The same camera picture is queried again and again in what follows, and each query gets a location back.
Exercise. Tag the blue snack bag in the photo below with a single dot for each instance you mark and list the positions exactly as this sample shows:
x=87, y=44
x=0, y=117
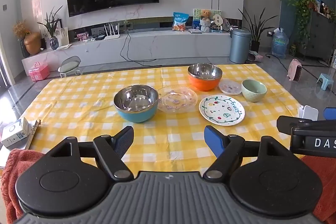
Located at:
x=180, y=22

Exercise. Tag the small blue stool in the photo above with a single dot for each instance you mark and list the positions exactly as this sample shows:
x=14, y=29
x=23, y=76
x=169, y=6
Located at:
x=323, y=79

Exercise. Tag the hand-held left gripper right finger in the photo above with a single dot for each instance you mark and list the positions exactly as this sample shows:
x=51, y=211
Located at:
x=213, y=140

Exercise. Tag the green picture card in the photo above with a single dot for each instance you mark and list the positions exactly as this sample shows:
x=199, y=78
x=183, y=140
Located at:
x=197, y=16

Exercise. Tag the orange steel bowl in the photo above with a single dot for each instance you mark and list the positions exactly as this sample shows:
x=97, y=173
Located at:
x=203, y=83

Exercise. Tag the small grey round chair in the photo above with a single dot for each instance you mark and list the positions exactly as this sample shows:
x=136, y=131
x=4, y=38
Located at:
x=69, y=64

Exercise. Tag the clear glass patterned plate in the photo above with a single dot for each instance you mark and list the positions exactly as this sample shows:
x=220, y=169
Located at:
x=178, y=99

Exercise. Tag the blue water jug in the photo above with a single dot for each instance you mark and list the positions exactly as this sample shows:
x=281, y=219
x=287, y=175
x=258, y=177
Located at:
x=279, y=45

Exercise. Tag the orange towel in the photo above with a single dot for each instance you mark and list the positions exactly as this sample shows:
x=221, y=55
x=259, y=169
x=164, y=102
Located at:
x=321, y=169
x=15, y=174

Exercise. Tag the white router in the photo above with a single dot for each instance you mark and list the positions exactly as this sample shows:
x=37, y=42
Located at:
x=112, y=35

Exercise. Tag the pink electric heater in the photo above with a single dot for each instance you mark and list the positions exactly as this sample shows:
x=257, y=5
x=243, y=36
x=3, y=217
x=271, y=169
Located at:
x=294, y=70

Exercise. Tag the pink patterned bag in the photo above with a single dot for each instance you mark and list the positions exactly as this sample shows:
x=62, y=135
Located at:
x=256, y=56

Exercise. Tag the sketch drawing picture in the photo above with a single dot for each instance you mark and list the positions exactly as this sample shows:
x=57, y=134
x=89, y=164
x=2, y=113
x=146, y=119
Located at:
x=63, y=36

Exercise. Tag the pink packet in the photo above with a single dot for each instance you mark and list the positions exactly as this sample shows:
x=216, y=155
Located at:
x=82, y=37

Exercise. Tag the grey side cabinet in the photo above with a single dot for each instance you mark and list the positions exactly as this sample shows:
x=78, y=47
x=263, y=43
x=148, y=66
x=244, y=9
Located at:
x=321, y=37

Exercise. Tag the green ceramic bowl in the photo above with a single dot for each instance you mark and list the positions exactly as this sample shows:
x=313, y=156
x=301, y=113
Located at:
x=253, y=94

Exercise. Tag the trailing pothos plant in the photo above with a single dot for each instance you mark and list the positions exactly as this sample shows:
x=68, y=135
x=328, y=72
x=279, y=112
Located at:
x=302, y=11

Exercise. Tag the green plant in blue vase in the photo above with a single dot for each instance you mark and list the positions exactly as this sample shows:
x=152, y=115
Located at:
x=53, y=41

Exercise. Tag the white fruit-print plate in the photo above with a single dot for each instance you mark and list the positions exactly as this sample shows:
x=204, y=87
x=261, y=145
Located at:
x=221, y=109

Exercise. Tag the white marble television console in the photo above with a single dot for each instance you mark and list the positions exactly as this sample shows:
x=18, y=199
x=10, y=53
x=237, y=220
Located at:
x=170, y=45

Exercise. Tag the potted long-leaf plant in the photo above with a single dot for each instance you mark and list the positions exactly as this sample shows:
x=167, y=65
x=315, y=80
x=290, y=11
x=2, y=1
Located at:
x=255, y=37

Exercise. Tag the dried flowers in dark vase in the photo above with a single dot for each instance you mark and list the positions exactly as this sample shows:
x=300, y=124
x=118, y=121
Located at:
x=21, y=29

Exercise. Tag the yellow checked tablecloth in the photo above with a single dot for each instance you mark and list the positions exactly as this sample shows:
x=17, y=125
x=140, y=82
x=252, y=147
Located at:
x=78, y=98

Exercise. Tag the white cardboard box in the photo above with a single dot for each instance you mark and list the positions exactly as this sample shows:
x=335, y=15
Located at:
x=14, y=132

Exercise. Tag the grey metal trash can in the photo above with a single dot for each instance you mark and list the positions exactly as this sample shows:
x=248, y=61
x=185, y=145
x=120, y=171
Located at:
x=239, y=47

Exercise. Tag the brown round vase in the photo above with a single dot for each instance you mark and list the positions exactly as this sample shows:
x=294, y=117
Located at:
x=32, y=43

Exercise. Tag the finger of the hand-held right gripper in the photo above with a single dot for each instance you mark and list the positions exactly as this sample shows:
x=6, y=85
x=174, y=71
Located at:
x=330, y=113

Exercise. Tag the small white floral plate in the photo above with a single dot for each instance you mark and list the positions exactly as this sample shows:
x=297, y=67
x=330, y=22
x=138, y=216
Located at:
x=230, y=87

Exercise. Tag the pink storage box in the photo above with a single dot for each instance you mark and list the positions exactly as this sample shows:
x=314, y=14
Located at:
x=39, y=72

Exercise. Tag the teddy bear bouquet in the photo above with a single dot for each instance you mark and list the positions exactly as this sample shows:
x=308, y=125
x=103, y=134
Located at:
x=205, y=23

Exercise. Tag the blue steel bowl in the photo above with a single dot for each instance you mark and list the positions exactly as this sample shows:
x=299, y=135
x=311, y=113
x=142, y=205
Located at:
x=136, y=108

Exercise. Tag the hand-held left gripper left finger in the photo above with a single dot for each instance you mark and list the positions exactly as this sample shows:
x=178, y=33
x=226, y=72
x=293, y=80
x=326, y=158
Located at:
x=125, y=140

